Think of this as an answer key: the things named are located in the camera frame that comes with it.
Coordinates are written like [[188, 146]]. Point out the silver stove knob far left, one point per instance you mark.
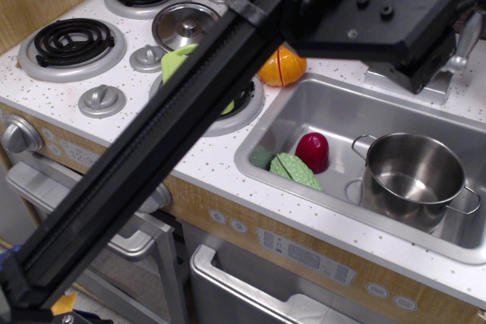
[[20, 136]]

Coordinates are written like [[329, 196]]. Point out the steel pot lid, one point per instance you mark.
[[182, 24]]

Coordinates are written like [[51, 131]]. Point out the silver countertop knob front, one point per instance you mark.
[[102, 101]]

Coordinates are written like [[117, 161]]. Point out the black coil burner front right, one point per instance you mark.
[[242, 99]]

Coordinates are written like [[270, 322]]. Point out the red toy fruit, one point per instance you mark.
[[313, 149]]

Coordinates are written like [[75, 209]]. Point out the green toy cutting board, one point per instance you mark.
[[172, 61]]

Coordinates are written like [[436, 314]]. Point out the silver countertop knob middle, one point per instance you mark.
[[147, 59]]

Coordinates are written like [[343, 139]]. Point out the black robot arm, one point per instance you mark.
[[413, 40]]

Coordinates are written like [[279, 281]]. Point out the green toy bitter gourd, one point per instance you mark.
[[293, 168]]

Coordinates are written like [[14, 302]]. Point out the silver oven door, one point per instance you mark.
[[138, 274]]

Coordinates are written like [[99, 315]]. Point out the silver faucet lever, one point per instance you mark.
[[471, 32]]

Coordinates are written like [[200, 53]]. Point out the silver dishwasher door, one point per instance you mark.
[[231, 286]]

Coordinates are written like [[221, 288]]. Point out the silver sink basin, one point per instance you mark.
[[350, 117]]

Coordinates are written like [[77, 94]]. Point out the black coil burner front left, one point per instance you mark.
[[72, 42]]

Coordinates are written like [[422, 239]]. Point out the orange toy pumpkin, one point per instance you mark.
[[282, 68]]

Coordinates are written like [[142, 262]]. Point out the silver stove knob front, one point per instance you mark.
[[158, 199]]

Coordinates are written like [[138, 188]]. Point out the steel pot with handles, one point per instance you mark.
[[413, 179]]

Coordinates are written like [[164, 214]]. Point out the silver toy faucet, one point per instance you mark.
[[436, 92]]

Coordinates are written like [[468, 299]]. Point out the silver stove knob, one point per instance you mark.
[[158, 199], [20, 136]]

